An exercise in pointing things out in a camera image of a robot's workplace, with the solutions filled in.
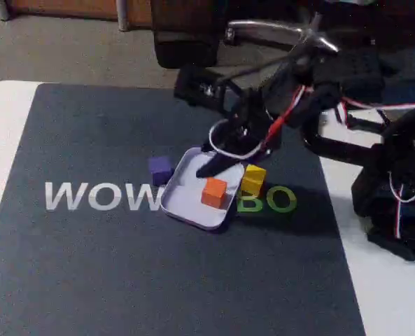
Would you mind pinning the orange cube block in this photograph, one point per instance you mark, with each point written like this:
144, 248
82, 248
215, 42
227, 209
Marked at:
212, 194

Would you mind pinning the yellow cube block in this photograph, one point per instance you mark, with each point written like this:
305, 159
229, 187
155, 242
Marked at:
253, 178

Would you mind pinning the purple cube block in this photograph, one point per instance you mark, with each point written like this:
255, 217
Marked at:
160, 169

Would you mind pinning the lavender rounded tray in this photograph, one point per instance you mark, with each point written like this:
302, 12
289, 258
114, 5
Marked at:
182, 203

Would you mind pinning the chrome office chair base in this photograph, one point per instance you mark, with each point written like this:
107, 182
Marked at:
263, 28

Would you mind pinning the dark brown furniture block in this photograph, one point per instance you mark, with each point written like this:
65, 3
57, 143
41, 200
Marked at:
186, 35

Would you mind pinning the grey metal leg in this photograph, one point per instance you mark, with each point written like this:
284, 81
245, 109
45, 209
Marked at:
123, 14
2, 8

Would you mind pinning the dark printed desk mat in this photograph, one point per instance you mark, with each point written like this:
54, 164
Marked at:
88, 280

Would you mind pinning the brown wooden baseboard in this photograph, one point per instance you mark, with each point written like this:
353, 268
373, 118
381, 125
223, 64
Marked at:
70, 7

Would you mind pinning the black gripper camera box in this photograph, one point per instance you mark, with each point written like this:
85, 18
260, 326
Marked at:
200, 87

